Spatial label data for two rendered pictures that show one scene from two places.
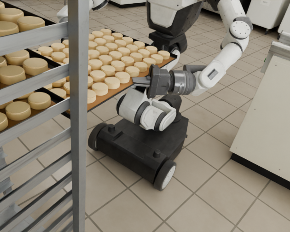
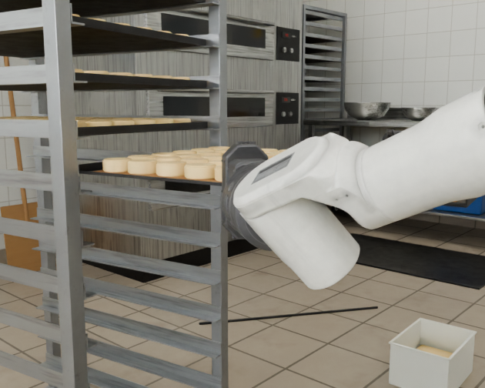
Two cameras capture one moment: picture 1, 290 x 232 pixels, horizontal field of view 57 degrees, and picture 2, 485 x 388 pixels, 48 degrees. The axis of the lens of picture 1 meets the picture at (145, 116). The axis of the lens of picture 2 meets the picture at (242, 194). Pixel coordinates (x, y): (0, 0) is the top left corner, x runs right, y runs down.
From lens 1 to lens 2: 1.16 m
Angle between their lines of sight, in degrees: 88
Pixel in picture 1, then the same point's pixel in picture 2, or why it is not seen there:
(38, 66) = not seen: hidden behind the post
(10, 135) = (1, 128)
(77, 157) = (57, 233)
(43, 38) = (32, 21)
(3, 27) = not seen: hidden behind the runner
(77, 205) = (64, 359)
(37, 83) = (27, 75)
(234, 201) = not seen: outside the picture
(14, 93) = (7, 77)
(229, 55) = (412, 130)
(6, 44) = (4, 20)
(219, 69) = (299, 158)
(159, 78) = (228, 171)
